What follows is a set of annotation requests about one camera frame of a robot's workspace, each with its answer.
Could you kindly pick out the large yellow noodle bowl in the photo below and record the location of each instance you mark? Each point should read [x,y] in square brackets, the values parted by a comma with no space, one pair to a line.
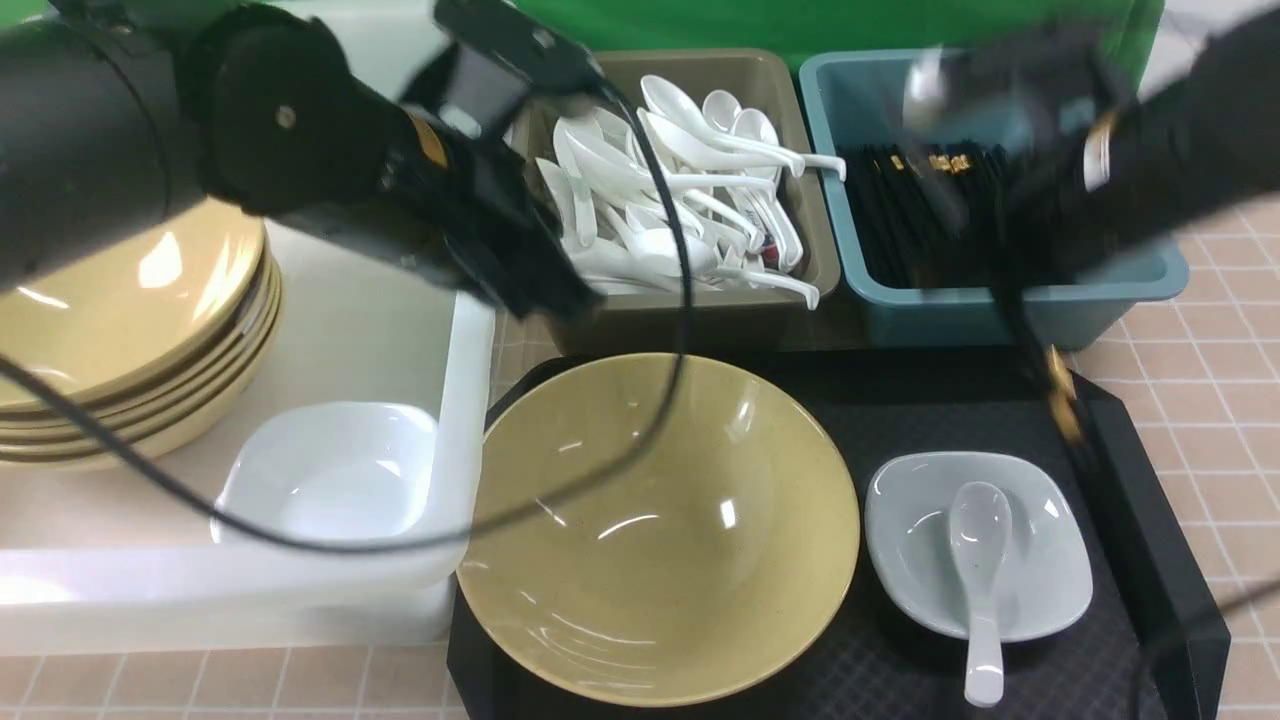
[703,570]

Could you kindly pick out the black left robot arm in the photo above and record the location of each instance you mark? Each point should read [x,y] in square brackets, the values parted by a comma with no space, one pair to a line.
[120,115]

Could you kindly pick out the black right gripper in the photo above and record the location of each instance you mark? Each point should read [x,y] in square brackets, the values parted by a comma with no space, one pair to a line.
[1010,150]

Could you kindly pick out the small white square dish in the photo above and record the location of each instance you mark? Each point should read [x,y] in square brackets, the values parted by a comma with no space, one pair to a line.
[1047,584]

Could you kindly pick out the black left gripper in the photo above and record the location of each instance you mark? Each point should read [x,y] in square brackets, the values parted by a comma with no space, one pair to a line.
[498,239]

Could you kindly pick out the black serving tray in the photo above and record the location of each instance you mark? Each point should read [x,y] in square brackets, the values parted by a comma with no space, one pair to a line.
[1150,598]

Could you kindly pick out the checkered beige table mat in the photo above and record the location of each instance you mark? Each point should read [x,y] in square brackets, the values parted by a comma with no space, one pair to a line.
[1198,376]

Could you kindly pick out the pile of white spoons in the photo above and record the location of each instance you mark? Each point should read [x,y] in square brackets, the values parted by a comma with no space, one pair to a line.
[685,187]

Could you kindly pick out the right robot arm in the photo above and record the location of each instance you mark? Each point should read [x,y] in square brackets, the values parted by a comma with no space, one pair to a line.
[1102,172]

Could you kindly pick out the pile of black chopsticks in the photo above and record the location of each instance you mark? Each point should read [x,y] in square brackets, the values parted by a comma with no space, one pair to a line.
[901,235]

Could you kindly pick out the white plastic tub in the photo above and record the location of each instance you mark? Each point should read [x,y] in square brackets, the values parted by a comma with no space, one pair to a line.
[97,559]

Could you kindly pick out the white square dish in tub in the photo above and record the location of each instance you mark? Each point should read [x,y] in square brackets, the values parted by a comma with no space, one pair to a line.
[343,471]

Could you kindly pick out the stack of yellow bowls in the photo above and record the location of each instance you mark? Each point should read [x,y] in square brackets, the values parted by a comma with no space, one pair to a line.
[159,336]

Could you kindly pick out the white ceramic soup spoon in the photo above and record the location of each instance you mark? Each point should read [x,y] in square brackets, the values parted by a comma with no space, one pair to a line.
[979,537]

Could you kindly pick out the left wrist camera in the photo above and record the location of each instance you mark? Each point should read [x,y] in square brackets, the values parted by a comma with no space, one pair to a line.
[503,59]

